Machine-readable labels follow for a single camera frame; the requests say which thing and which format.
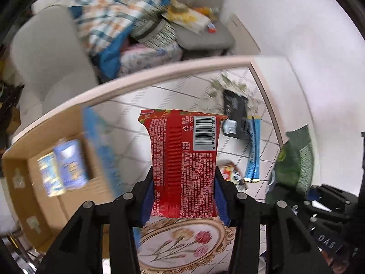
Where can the long blue snack packet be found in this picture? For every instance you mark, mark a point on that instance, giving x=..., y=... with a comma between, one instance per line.
x=253, y=151

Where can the cardboard box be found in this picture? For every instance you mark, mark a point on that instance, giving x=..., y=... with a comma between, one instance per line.
x=34, y=211

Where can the small colourful snack packet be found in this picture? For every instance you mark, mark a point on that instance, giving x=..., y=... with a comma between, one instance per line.
x=232, y=174

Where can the grey chair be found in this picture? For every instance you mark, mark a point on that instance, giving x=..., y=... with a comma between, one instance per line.
x=199, y=38

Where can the zebra striped bag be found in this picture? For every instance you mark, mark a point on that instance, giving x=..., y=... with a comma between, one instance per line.
x=155, y=34

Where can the red snack packet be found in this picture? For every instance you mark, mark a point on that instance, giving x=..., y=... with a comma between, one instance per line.
x=182, y=162

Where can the blue and yellow snack packet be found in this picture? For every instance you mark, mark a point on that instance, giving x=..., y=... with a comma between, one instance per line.
x=50, y=174

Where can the green snack packet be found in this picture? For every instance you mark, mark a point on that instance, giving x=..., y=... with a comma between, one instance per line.
x=295, y=159

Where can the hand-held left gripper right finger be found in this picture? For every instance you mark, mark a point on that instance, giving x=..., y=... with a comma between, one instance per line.
x=221, y=202

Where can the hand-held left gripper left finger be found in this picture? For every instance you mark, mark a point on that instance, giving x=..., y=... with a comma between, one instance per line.
x=147, y=202

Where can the white board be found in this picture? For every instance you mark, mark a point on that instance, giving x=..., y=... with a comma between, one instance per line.
x=242, y=34

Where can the black snack packet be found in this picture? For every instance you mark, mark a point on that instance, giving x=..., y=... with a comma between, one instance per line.
x=235, y=111

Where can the floral printed tablecloth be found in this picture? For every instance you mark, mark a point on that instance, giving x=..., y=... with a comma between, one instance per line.
x=182, y=242

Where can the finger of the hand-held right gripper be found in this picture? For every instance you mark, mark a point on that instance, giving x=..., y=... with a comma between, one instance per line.
x=278, y=194

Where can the plaid blanket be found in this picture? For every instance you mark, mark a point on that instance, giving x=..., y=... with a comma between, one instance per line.
x=108, y=17

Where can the pink floral cloth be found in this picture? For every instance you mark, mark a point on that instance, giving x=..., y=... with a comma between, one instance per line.
x=148, y=57

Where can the light grey armchair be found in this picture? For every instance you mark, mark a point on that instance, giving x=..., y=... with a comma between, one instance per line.
x=54, y=62

